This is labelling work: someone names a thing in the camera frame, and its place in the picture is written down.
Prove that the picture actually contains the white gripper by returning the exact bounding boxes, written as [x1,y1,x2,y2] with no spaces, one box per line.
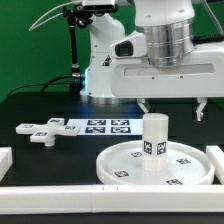
[110,42,224,121]

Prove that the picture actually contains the white round table top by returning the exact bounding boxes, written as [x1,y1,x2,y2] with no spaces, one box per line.
[96,140,215,185]

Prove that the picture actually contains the white cross-shaped table base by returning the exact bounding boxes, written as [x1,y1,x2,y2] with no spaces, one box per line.
[16,118,81,147]

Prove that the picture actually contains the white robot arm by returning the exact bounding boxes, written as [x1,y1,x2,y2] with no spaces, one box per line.
[81,0,224,118]

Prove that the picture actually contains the white right fence block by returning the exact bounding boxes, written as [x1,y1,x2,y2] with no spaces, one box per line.
[206,145,224,185]

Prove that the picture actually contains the white fence block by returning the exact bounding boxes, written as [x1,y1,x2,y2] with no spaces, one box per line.
[206,145,224,185]
[0,147,13,181]

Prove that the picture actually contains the white marker sheet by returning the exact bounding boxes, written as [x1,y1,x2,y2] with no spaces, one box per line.
[68,119,143,135]

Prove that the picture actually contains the white front fence bar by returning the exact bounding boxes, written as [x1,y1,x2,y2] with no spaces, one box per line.
[0,185,224,214]

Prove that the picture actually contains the white left fence block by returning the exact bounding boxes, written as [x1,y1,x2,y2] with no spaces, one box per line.
[0,147,13,181]

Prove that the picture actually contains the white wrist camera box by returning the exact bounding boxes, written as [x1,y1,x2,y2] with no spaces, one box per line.
[109,31,147,67]

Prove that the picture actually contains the black cable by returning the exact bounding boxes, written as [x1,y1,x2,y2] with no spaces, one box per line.
[5,74,84,99]

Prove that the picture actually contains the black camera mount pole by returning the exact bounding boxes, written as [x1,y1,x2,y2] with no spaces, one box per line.
[62,4,92,93]

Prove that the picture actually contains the white cables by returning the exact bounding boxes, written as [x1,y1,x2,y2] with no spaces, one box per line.
[28,0,84,32]

